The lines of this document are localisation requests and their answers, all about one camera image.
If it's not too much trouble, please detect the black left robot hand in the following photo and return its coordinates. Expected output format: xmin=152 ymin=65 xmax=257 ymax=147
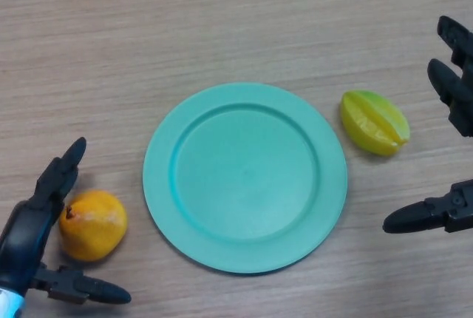
xmin=0 ymin=136 xmax=132 ymax=306

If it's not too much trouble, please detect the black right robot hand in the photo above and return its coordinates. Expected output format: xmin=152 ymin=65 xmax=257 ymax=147
xmin=382 ymin=16 xmax=473 ymax=235

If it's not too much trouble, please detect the yellow orange pear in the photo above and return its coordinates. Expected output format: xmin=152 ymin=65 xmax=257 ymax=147
xmin=58 ymin=189 xmax=129 ymax=263

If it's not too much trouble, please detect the green round plate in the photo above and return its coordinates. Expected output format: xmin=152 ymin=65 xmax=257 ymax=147
xmin=143 ymin=81 xmax=348 ymax=277

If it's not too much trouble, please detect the yellow green starfruit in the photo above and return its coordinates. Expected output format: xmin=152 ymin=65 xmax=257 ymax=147
xmin=339 ymin=89 xmax=410 ymax=157

